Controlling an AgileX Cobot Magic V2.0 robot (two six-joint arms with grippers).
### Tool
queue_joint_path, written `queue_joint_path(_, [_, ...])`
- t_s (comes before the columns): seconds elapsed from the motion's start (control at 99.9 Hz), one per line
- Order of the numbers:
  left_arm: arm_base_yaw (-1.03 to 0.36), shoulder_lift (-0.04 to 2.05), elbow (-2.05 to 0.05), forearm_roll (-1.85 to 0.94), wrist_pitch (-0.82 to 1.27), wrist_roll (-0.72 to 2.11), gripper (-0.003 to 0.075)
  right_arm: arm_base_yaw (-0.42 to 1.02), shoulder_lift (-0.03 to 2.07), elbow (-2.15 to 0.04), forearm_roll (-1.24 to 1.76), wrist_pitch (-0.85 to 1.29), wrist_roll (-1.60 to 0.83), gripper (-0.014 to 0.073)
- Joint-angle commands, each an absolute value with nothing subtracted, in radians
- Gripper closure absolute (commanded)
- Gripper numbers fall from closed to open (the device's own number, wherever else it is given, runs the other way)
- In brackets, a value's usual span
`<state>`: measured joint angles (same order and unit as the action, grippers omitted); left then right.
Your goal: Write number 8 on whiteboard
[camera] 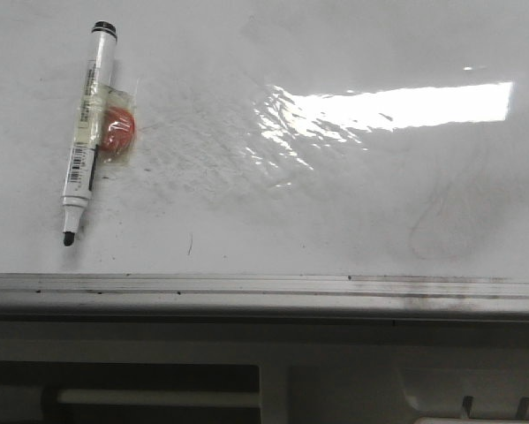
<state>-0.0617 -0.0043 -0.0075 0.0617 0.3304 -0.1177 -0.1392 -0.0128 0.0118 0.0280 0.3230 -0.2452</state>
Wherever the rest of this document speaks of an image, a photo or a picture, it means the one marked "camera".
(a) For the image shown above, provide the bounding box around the orange disc taped to marker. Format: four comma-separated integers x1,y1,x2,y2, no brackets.
100,106,136,155

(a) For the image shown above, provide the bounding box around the white whiteboard marker black tip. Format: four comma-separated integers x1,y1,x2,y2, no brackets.
62,20,117,246

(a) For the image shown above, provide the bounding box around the white horizontal rod below board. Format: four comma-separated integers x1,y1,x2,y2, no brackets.
57,389,261,408

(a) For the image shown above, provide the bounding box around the white whiteboard with aluminium frame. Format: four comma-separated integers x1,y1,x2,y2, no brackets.
0,1,529,320

